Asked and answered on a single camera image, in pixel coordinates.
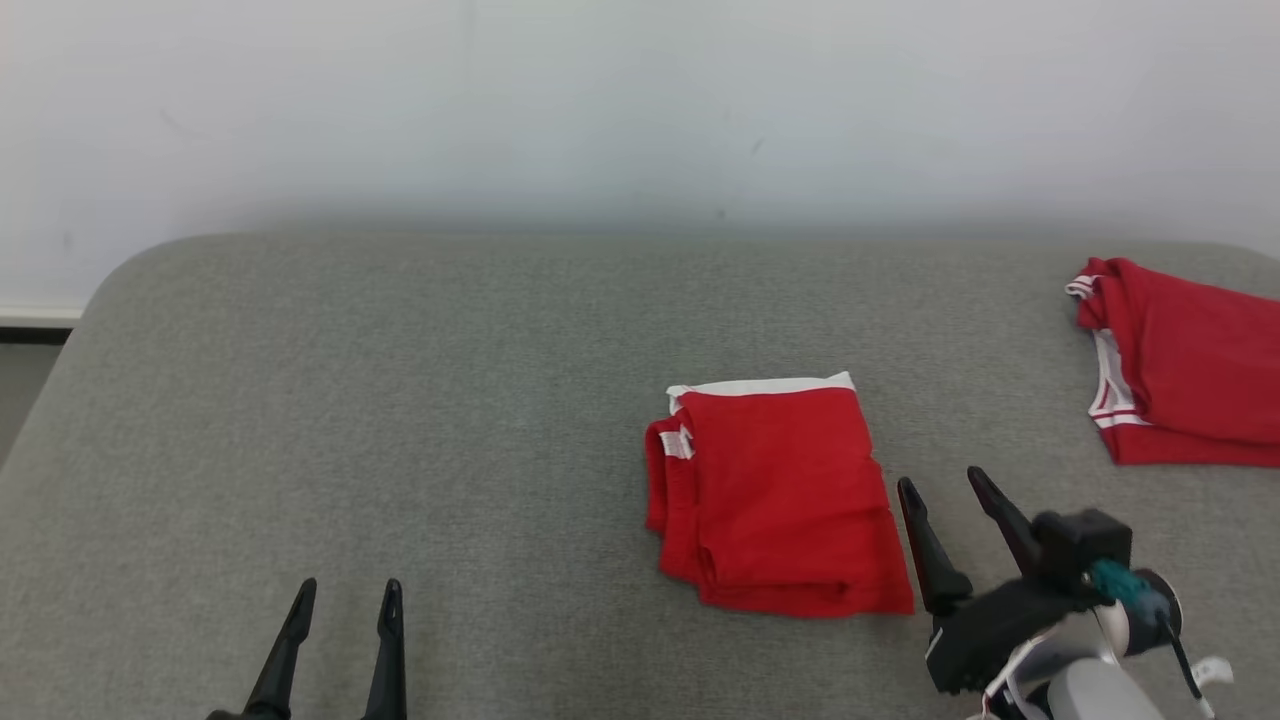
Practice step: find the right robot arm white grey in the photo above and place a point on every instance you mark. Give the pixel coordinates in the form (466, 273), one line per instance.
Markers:
(1090, 690)

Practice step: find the red basketball jersey number 23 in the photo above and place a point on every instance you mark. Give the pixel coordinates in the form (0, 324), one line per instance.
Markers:
(1190, 370)

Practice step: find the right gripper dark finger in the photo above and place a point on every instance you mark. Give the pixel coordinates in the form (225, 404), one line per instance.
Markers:
(930, 555)
(1005, 520)

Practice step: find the white and black skirting board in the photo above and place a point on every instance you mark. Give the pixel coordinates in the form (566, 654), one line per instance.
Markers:
(30, 322)

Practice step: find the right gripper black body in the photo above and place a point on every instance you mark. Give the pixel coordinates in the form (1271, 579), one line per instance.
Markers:
(990, 635)

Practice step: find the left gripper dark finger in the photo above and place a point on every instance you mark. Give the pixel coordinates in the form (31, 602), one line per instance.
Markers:
(387, 650)
(285, 650)

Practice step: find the red shorts with white stripe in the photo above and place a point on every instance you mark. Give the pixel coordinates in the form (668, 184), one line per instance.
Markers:
(780, 500)

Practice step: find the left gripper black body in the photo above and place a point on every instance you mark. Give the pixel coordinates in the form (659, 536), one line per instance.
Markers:
(245, 714)

